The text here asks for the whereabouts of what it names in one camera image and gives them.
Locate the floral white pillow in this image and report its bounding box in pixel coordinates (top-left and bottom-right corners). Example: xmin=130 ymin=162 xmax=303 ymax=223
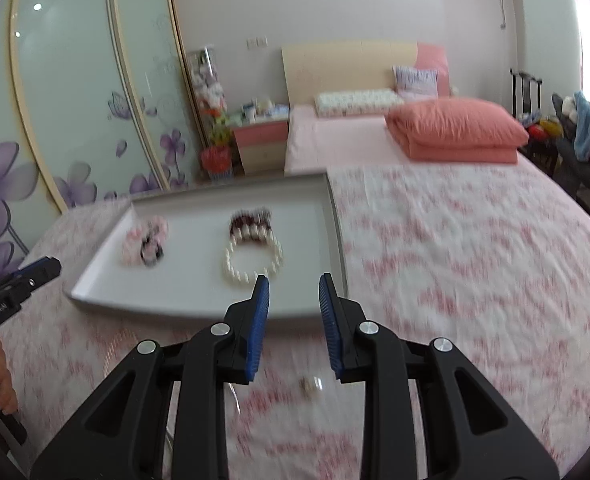
xmin=314 ymin=89 xmax=403 ymax=117

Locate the thin silver bangle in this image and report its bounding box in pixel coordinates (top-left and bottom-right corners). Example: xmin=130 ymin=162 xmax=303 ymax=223
xmin=165 ymin=382 xmax=240 ymax=452

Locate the beige pink headboard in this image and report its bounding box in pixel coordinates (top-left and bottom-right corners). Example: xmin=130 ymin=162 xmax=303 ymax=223
xmin=282 ymin=40 xmax=451 ymax=105

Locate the large pink bead bracelet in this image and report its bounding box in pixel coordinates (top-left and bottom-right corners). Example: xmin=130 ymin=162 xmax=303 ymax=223
xmin=120 ymin=214 xmax=170 ymax=266

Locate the dark wooden chair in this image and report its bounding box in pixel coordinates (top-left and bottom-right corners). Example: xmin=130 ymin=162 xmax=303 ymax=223
xmin=510 ymin=68 xmax=543 ymax=118

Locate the yellow green plush toy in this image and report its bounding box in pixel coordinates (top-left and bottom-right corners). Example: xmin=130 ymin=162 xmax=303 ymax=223
xmin=208 ymin=113 xmax=234 ymax=146

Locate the lilac square cushion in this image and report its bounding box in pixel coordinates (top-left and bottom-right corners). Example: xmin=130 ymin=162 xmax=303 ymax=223
xmin=392 ymin=66 xmax=439 ymax=99

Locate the bed with pink sheet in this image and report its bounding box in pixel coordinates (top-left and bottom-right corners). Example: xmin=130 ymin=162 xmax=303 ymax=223
xmin=285 ymin=105 xmax=518 ymax=174

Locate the white pearl bracelet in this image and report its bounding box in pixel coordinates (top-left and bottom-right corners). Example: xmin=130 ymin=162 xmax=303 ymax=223
xmin=222 ymin=221 xmax=285 ymax=286

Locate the pink floral tablecloth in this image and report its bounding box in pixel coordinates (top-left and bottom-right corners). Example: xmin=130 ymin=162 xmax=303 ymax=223
xmin=0 ymin=162 xmax=590 ymax=479

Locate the grey armchair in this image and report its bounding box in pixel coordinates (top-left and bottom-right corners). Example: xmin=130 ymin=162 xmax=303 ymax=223
xmin=552 ymin=93 xmax=590 ymax=214

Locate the grey shallow cardboard tray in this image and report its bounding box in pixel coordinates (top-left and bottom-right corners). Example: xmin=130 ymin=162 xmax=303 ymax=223
xmin=64 ymin=172 xmax=348 ymax=325

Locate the sliding wardrobe with flowers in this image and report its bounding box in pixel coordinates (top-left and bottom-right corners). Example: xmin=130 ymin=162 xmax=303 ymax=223
xmin=0 ymin=0 xmax=203 ymax=276

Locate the black bead bracelet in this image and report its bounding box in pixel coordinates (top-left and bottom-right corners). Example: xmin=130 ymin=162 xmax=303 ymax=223
xmin=138 ymin=224 xmax=166 ymax=267

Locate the red waste basket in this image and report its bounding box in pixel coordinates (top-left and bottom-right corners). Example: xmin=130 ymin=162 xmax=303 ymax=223
xmin=200 ymin=145 xmax=234 ymax=181

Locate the wall switch plate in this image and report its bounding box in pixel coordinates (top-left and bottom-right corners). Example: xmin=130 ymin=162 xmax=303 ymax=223
xmin=246 ymin=37 xmax=268 ymax=50

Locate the pearl earring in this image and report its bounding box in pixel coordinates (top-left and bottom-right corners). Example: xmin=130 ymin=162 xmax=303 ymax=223
xmin=299 ymin=376 xmax=323 ymax=398

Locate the dark red garnet bracelet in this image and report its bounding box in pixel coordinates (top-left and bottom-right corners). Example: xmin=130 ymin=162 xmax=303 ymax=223
xmin=228 ymin=205 xmax=273 ymax=241

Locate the folded coral duvet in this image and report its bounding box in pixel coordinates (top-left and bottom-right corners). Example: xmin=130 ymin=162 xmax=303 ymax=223
xmin=385 ymin=98 xmax=528 ymax=165

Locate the clear tube of plush toys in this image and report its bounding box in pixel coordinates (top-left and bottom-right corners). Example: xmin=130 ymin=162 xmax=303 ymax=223
xmin=188 ymin=44 xmax=228 ymax=128

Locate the pink bedside table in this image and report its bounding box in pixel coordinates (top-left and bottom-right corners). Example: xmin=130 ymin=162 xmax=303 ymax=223
xmin=233 ymin=119 xmax=288 ymax=174

